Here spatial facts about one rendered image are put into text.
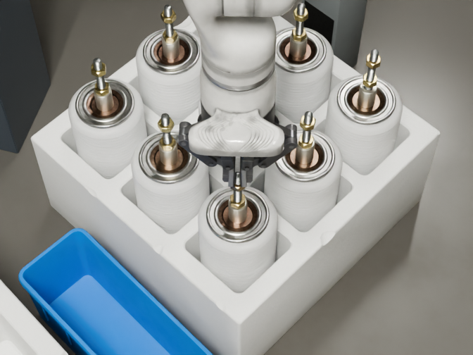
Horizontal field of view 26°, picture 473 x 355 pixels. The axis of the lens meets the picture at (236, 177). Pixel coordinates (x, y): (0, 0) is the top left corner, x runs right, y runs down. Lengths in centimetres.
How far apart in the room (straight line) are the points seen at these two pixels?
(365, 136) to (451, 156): 32
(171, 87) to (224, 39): 44
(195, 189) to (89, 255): 23
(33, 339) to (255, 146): 42
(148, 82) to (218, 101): 39
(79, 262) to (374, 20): 65
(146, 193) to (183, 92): 17
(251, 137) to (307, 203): 32
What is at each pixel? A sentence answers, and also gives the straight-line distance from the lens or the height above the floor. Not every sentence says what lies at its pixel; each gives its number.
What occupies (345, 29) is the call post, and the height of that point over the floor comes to 13.
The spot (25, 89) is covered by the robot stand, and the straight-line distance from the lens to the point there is 157.
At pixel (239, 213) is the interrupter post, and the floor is 27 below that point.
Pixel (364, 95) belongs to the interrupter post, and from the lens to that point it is 130.
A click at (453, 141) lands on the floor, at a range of 162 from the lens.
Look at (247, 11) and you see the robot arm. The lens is 87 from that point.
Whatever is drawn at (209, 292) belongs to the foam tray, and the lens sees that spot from 125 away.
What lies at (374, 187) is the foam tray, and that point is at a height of 18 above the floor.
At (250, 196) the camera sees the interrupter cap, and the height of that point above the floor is 25.
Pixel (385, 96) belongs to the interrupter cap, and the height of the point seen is 25.
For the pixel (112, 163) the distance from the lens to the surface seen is 135.
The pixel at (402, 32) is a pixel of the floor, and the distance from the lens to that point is 174.
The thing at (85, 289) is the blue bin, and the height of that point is 0.
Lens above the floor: 131
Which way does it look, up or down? 58 degrees down
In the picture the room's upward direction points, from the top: straight up
